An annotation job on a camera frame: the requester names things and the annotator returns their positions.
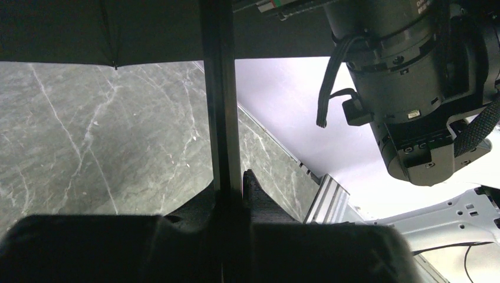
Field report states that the aluminium frame rail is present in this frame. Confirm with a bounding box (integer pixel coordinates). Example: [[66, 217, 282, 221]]
[[195, 62, 350, 224]]

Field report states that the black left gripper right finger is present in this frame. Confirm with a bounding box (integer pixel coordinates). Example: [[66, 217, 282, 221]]
[[242, 170, 422, 282]]

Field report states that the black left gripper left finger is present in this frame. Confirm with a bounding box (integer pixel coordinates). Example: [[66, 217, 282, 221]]
[[1, 185, 216, 282]]

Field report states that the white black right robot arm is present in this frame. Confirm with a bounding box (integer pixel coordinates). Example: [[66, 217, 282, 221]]
[[316, 1, 499, 186]]

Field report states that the black and lavender umbrella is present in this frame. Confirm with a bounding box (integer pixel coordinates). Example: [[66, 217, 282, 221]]
[[1, 1, 333, 195]]

